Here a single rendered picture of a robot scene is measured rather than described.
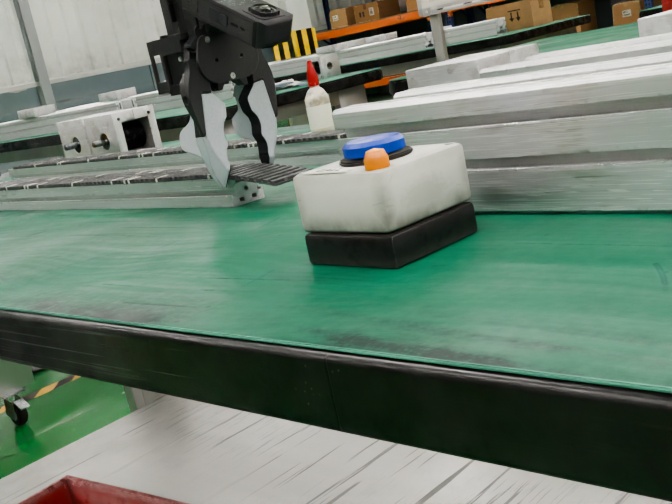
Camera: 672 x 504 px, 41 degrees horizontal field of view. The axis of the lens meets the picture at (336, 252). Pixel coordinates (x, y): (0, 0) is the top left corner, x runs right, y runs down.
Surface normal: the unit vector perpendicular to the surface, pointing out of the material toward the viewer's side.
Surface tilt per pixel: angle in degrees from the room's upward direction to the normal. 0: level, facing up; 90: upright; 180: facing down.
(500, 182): 90
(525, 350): 0
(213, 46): 90
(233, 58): 90
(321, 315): 0
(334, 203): 90
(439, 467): 0
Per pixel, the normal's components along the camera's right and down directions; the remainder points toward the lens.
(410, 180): 0.68, 0.03
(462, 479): -0.20, -0.95
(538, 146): -0.71, 0.29
